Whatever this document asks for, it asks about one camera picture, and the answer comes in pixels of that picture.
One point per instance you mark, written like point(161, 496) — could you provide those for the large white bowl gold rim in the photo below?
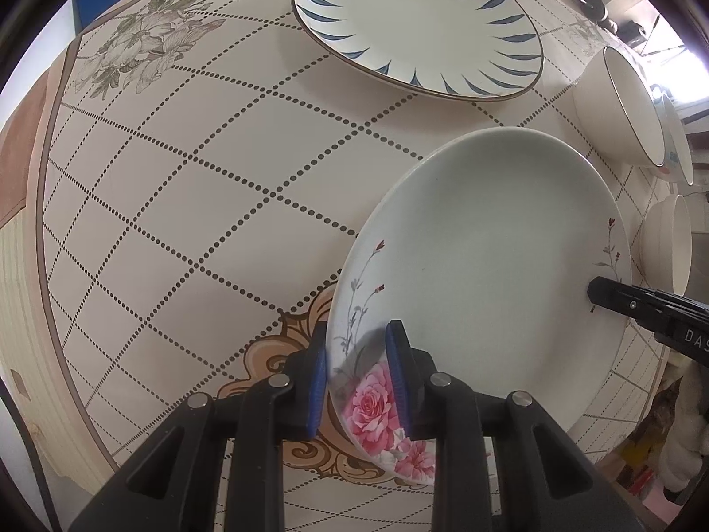
point(604, 105)

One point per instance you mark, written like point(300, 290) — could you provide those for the white fluffy cloth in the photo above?
point(684, 432)

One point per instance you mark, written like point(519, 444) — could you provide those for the white plate with blue leaves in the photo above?
point(415, 16)

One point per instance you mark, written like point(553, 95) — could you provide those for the white bowl with blue print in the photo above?
point(679, 144)

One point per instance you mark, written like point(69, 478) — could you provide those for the plain white bowl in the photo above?
point(656, 244)

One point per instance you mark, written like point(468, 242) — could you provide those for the white plate with pink roses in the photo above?
point(487, 266)

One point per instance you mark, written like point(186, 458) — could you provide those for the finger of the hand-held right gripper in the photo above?
point(615, 295)

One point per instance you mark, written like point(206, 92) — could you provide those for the black device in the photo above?
point(631, 30)

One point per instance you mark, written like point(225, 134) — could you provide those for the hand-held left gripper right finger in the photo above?
point(396, 377)

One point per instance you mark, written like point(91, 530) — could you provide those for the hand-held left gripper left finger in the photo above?
point(313, 385)

